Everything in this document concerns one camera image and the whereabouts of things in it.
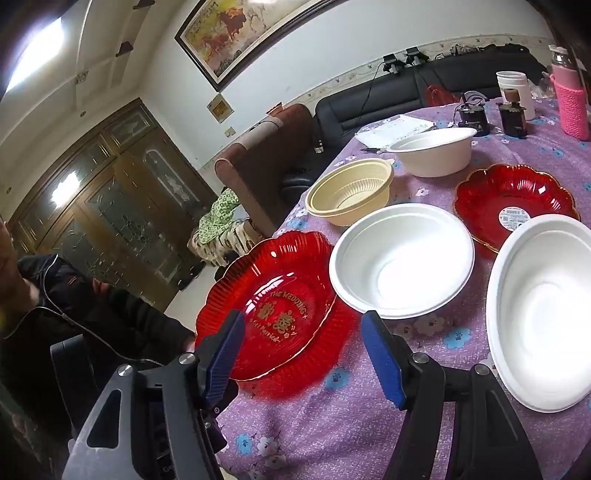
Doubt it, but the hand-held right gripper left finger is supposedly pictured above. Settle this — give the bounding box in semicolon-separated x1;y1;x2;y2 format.
62;310;246;480

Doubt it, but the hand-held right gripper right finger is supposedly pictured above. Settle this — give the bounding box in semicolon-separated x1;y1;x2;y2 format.
361;311;546;480

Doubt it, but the red plate with gold print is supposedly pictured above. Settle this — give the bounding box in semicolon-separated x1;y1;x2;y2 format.
195;230;361;400

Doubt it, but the white foam bowl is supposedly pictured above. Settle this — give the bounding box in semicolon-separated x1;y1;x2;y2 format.
329;203;476;320
386;128;478;178
486;213;591;413

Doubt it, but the cream plastic bowl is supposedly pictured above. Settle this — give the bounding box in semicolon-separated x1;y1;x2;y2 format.
305;158;394;227

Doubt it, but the red plate with white label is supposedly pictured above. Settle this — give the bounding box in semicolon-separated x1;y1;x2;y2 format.
455;163;581;254

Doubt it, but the person's left forearm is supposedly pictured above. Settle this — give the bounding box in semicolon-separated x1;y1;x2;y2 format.
88;279;197;365

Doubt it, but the purple floral tablecloth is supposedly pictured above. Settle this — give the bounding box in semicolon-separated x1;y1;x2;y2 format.
215;95;591;480

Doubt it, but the green patterned cloth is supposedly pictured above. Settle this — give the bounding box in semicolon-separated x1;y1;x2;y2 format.
198;188;241;243

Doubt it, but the brown armchair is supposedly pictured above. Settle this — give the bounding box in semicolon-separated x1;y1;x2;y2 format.
215;104;315;236

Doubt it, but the person in black jacket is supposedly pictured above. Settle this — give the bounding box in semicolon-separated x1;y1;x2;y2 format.
0;253;121;462

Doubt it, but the wooden cabinet with glass doors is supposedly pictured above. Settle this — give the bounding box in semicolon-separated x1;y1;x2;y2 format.
9;98;222;315

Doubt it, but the white notepad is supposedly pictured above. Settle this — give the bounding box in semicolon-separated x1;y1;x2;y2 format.
355;115;437;149

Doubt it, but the person's head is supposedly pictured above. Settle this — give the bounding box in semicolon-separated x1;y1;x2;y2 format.
0;222;31;342

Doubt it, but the black motor with gear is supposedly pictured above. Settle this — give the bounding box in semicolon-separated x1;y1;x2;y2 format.
455;92;490;137

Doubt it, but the black leather sofa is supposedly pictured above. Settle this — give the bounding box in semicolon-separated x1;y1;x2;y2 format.
279;44;548;204

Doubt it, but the black motor with tan roller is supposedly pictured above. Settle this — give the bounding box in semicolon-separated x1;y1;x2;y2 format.
496;88;529;138

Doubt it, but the red plastic bag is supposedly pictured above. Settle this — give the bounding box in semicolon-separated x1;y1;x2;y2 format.
425;84;458;107

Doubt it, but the white plastic cup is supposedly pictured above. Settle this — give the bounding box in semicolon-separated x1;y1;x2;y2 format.
496;71;536;121

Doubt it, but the pink bottle with knitted sleeve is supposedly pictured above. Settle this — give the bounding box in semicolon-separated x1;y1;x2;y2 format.
549;45;588;140

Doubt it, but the ceiling light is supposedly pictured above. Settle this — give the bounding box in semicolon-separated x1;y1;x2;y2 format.
4;16;65;93

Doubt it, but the small yellow wall picture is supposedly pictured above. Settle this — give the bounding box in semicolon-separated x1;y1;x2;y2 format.
206;93;233;123

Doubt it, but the black cable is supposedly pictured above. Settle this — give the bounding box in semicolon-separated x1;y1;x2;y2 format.
364;64;389;121

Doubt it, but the framed wall painting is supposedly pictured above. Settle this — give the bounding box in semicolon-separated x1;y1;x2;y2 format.
174;0;352;92

